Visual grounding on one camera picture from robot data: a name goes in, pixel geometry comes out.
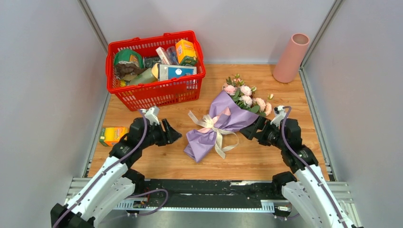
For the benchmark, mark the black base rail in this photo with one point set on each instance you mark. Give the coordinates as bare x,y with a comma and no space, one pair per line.
209,196

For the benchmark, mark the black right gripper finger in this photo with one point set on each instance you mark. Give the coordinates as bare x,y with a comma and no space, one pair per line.
260,122
251,132

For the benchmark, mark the orange juice box on table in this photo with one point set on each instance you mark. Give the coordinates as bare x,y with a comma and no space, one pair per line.
110,136

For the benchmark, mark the cream ribbon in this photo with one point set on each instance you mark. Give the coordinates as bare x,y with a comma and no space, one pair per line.
207,123

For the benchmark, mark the blue white carton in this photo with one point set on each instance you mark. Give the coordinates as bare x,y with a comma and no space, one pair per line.
168,72

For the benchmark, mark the pink cylindrical vase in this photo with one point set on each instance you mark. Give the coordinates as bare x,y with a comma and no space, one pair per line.
289,62

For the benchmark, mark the purple flower bouquet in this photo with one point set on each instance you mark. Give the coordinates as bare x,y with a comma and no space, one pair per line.
245,108

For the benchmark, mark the green bottle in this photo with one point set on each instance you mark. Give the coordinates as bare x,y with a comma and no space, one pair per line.
150,75

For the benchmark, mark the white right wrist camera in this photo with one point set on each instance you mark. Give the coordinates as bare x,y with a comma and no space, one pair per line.
280,114

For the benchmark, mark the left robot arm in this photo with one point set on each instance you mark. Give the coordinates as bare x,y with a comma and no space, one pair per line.
115,180

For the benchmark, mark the orange box in basket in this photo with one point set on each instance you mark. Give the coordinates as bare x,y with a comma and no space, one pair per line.
186,53

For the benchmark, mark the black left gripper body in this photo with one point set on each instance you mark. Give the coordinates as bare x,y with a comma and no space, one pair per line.
157,136

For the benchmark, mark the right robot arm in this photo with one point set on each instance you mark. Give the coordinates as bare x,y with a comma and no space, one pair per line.
304,186

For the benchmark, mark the brown snack bag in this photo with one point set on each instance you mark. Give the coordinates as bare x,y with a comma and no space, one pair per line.
127,70

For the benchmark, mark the clear plastic package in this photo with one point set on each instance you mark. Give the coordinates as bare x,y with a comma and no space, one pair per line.
172,54

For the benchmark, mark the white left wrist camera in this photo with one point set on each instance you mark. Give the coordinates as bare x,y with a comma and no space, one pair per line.
151,114

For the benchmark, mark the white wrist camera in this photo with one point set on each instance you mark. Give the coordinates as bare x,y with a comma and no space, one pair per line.
151,114
280,114

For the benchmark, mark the dark patterned packet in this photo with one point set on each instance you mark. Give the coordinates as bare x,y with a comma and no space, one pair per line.
149,62

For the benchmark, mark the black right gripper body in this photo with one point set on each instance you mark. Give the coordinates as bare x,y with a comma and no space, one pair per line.
270,136

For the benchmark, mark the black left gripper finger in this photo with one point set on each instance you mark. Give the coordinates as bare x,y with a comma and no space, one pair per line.
167,127
172,135

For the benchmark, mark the pink white small box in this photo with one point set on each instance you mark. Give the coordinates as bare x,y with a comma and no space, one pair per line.
163,56

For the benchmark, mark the green snack bag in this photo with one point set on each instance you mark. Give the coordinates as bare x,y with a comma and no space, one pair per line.
126,56

